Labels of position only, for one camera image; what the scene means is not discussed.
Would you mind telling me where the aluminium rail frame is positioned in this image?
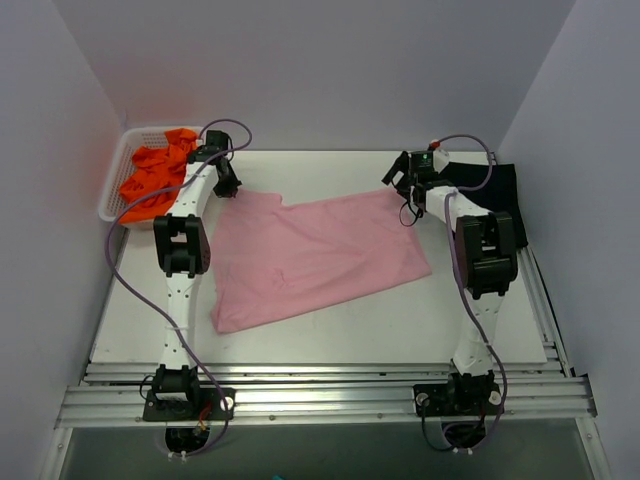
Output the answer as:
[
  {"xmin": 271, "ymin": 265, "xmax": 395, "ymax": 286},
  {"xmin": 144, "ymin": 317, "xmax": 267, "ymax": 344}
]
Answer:
[{"xmin": 43, "ymin": 220, "xmax": 610, "ymax": 479}]

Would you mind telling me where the white plastic basket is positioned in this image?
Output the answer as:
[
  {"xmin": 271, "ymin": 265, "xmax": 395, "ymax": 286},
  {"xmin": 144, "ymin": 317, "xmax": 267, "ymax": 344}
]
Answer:
[{"xmin": 97, "ymin": 126, "xmax": 215, "ymax": 223}]

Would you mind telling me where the black thin cable loop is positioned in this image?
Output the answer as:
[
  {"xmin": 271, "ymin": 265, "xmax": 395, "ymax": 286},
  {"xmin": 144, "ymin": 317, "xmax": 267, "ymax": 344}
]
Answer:
[{"xmin": 398, "ymin": 192, "xmax": 426, "ymax": 229}]

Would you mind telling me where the pink t-shirt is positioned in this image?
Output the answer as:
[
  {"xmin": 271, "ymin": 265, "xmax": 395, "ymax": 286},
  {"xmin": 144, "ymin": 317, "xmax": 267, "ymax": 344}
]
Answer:
[{"xmin": 211, "ymin": 189, "xmax": 432, "ymax": 334}]

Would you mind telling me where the orange crumpled t-shirt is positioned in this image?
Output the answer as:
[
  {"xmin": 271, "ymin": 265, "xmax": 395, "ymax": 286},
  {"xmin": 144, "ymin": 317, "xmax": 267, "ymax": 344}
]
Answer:
[{"xmin": 119, "ymin": 128, "xmax": 198, "ymax": 224}]

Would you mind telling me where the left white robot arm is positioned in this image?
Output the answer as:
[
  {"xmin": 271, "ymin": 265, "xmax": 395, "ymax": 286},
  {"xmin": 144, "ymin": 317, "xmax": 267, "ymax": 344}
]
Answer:
[{"xmin": 152, "ymin": 129, "xmax": 242, "ymax": 419}]

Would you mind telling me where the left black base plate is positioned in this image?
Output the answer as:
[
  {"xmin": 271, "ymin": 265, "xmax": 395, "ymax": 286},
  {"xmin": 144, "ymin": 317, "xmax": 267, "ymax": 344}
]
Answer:
[{"xmin": 142, "ymin": 388, "xmax": 237, "ymax": 422}]

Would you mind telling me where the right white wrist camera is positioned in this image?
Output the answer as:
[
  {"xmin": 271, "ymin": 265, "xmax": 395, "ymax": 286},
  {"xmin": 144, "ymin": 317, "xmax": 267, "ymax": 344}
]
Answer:
[{"xmin": 429, "ymin": 140, "xmax": 450, "ymax": 173}]

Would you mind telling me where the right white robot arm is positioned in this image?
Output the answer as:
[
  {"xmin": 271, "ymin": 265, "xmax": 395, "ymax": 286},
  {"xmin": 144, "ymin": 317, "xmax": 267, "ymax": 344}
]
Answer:
[{"xmin": 382, "ymin": 147, "xmax": 518, "ymax": 377}]

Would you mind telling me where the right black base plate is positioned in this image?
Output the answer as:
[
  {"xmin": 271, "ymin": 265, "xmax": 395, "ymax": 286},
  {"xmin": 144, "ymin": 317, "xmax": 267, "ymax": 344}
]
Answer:
[{"xmin": 412, "ymin": 383, "xmax": 504, "ymax": 417}]

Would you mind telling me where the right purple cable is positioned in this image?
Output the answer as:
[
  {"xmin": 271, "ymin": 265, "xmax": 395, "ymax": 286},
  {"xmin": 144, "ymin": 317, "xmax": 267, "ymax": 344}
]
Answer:
[{"xmin": 439, "ymin": 133, "xmax": 509, "ymax": 451}]

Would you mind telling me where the black folded t-shirt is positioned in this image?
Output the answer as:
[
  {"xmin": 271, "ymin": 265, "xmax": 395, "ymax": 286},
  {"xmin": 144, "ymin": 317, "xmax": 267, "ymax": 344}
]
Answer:
[{"xmin": 441, "ymin": 162, "xmax": 528, "ymax": 249}]

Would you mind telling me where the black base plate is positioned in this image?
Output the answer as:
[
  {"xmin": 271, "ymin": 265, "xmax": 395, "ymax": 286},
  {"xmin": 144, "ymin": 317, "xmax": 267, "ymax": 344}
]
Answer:
[
  {"xmin": 412, "ymin": 383, "xmax": 504, "ymax": 417},
  {"xmin": 142, "ymin": 388, "xmax": 237, "ymax": 422}
]

